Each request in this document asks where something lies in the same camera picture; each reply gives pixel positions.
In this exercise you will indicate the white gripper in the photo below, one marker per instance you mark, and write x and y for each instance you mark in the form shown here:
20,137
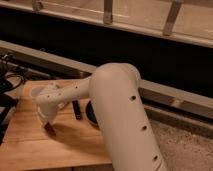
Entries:
47,113

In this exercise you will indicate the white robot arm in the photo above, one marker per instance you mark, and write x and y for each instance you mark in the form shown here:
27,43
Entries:
113,90

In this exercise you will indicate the black rectangular bar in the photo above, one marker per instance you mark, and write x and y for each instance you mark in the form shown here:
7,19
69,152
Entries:
76,108

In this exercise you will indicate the white plastic cup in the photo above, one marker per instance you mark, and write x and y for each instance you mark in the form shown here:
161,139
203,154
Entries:
37,92

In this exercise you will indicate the dark round bowl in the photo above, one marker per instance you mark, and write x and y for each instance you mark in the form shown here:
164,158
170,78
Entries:
90,113

